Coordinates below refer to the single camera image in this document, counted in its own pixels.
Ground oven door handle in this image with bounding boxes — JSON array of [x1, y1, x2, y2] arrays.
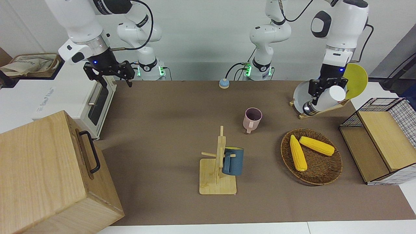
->
[[87, 81, 105, 106]]

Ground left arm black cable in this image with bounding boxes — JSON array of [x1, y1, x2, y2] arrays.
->
[[278, 0, 374, 64]]

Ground brown cardboard box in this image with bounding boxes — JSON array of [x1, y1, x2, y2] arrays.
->
[[0, 53, 62, 80]]

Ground teal mug yellow inside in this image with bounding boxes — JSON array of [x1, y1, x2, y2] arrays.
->
[[222, 147, 244, 176]]

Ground pink mug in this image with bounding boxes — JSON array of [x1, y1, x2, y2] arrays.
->
[[243, 108, 263, 134]]

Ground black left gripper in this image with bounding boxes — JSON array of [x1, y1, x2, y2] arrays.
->
[[309, 64, 348, 105]]

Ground left arm base cable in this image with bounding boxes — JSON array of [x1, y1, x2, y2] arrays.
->
[[226, 49, 257, 81]]

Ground wire basket checked liner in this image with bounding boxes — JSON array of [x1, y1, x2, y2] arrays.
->
[[339, 97, 416, 186]]

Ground pale yellow tapered corn cob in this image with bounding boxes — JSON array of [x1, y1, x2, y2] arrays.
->
[[290, 135, 308, 172]]

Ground white toaster oven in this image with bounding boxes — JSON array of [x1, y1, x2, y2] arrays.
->
[[19, 76, 117, 141]]

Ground beige paper bag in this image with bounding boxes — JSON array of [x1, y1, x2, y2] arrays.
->
[[0, 55, 57, 77]]

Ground brown table mat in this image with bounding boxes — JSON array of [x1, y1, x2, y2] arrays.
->
[[94, 80, 416, 226]]

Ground wooden shelf insert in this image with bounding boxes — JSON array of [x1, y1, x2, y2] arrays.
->
[[340, 110, 416, 183]]

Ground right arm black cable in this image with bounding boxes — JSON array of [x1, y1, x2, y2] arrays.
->
[[110, 0, 154, 51]]

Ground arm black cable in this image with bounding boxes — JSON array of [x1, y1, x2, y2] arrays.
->
[[110, 0, 154, 51], [278, 0, 374, 64]]

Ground wooden plate rack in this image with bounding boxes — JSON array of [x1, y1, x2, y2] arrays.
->
[[289, 98, 351, 120]]

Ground white water bottle clear base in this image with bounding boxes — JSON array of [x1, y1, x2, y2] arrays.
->
[[302, 85, 347, 116]]

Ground wooden mug tree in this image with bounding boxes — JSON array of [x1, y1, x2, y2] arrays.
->
[[199, 125, 238, 195]]

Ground black camera stand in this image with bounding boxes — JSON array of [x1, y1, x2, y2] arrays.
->
[[369, 54, 416, 91]]

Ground grey plate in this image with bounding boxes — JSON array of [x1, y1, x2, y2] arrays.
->
[[293, 80, 320, 115]]

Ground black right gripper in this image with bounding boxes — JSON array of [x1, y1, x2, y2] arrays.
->
[[84, 45, 136, 88]]

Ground orange yellow blunt corn cob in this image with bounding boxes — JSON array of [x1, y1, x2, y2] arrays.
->
[[299, 136, 335, 157]]

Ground yellow plate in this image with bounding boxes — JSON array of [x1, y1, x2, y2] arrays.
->
[[343, 63, 369, 100]]

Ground large wooden box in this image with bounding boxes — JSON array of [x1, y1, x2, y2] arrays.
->
[[0, 110, 125, 234]]

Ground black box handle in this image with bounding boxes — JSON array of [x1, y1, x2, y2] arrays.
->
[[79, 130, 101, 174]]

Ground brown wicker tray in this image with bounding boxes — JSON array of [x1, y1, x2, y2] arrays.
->
[[280, 128, 344, 186]]

